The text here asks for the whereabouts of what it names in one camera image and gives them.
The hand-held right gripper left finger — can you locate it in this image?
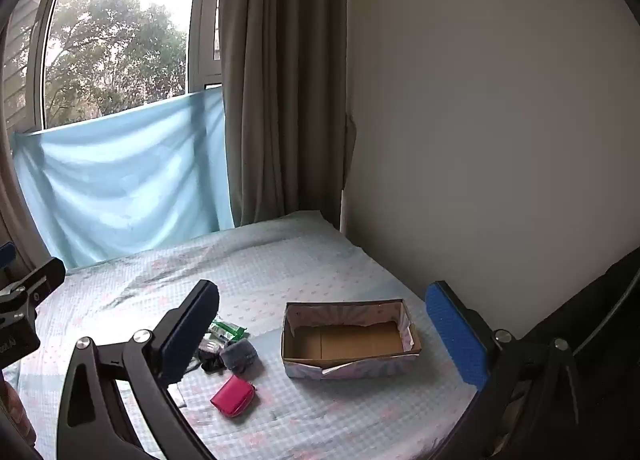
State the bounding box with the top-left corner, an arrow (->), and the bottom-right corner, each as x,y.
56,280 -> 221,460

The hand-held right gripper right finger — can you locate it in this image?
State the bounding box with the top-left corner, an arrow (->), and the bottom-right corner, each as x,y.
425,281 -> 587,460

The black soft item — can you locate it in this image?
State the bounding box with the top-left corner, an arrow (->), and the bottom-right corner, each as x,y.
197,347 -> 226,374

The grey plush pouch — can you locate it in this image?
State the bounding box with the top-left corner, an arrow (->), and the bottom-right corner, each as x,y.
220,338 -> 259,371

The pink zip wallet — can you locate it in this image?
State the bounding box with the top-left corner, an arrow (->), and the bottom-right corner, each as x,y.
210,374 -> 258,421

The paper-lined cardboard box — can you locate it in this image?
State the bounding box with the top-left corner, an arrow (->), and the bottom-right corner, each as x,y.
281,297 -> 422,381

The person's left hand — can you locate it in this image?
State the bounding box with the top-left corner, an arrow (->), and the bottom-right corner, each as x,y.
0,372 -> 38,447

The green tissue packet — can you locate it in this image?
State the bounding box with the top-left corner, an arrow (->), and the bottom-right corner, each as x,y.
202,318 -> 249,352

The beige curtain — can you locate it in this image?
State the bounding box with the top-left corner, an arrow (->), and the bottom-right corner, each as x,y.
0,135 -> 32,271

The light blue cloth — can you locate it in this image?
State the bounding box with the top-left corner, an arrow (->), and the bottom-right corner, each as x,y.
11,87 -> 236,268

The bed with checked sheet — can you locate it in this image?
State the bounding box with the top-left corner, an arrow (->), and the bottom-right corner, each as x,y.
10,210 -> 481,460

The dark cloth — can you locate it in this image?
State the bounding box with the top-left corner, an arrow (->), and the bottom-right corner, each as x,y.
520,246 -> 640,460

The tree outside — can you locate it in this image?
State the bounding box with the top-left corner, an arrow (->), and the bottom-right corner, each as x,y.
44,0 -> 189,129

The brown curtain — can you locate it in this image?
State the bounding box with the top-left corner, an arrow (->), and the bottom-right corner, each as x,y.
218,0 -> 359,229

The thin grey cable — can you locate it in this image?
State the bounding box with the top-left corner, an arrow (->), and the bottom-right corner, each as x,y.
574,270 -> 640,357

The window with dark frame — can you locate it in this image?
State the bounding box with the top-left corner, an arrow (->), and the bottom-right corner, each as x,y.
0,0 -> 224,137

